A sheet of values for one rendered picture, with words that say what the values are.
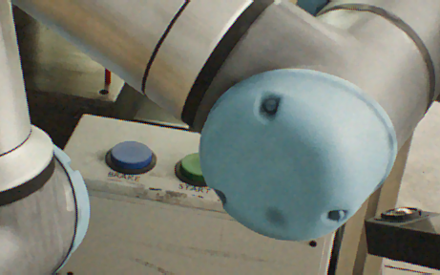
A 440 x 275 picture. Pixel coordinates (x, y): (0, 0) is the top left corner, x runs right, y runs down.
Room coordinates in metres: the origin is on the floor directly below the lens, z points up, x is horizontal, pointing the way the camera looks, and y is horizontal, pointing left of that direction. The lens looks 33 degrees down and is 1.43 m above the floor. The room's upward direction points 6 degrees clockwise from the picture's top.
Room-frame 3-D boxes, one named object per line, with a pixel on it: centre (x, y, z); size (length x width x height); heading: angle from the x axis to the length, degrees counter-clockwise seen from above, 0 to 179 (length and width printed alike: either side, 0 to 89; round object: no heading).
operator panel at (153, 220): (0.77, 0.01, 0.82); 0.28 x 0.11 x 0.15; 84
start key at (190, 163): (0.75, 0.01, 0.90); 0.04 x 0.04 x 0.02
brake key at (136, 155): (0.76, 0.08, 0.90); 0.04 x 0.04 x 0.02
